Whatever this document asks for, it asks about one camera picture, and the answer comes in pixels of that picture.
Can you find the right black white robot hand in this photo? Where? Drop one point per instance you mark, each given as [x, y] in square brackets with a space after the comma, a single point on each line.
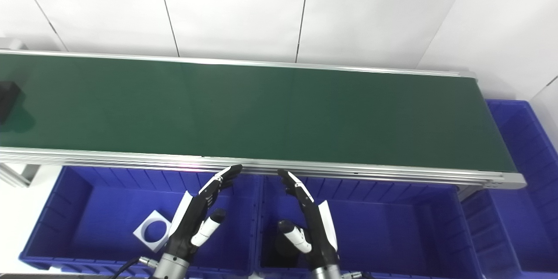
[318, 235]

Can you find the white square plate with hole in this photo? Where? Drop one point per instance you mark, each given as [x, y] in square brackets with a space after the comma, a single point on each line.
[146, 236]

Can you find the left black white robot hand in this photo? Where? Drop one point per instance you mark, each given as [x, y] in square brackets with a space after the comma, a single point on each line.
[192, 222]

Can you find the black cylinder block part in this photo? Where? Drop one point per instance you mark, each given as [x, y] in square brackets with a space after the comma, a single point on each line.
[8, 100]

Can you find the grey conveyor motor housing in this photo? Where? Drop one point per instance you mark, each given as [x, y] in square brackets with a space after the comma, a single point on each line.
[11, 44]

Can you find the black box in bin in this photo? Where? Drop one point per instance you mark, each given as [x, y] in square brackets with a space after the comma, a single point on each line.
[283, 250]

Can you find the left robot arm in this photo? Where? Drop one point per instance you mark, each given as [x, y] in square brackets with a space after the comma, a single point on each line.
[171, 268]

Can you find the green conveyor belt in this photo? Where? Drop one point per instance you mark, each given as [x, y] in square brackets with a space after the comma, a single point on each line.
[261, 113]
[305, 169]

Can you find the large blue plastic bin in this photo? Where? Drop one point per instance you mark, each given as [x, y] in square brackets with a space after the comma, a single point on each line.
[527, 174]

